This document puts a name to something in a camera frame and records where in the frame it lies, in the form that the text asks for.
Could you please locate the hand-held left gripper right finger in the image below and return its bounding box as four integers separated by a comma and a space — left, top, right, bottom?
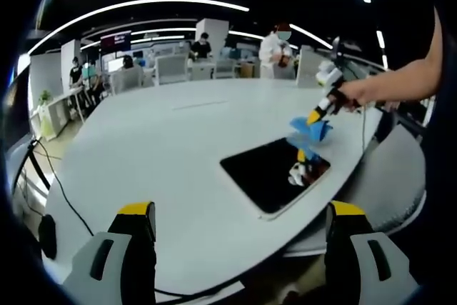
323, 200, 421, 305

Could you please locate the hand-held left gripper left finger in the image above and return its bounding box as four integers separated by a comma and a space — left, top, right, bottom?
62, 201, 158, 305

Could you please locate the blue cleaning cloth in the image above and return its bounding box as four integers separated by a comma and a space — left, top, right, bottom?
288, 115, 333, 149

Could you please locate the person's right hand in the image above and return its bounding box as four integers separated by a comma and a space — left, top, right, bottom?
337, 78, 376, 113

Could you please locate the white partition panel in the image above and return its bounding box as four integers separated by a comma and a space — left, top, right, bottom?
296, 46, 324, 88

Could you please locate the black floor stand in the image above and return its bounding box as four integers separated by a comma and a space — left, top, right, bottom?
330, 36, 346, 70

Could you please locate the brown cardboard box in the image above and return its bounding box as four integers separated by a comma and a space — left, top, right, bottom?
241, 61, 261, 79

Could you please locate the black oval pad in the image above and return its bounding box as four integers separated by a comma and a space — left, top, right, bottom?
38, 214, 58, 260

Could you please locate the white mesh office chair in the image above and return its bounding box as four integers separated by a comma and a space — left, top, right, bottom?
155, 54, 190, 85
214, 60, 236, 79
109, 68, 146, 94

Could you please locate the grey mesh office chair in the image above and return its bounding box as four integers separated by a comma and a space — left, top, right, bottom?
337, 104, 428, 235

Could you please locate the black tripod stand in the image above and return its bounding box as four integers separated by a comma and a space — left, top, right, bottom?
12, 140, 51, 191

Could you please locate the long curved ceiling light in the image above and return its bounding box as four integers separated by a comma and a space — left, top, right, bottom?
28, 0, 250, 54

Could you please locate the black cable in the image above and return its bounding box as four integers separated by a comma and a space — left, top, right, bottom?
34, 139, 247, 299

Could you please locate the dark wall screen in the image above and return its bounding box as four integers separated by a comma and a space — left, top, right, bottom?
101, 32, 131, 52

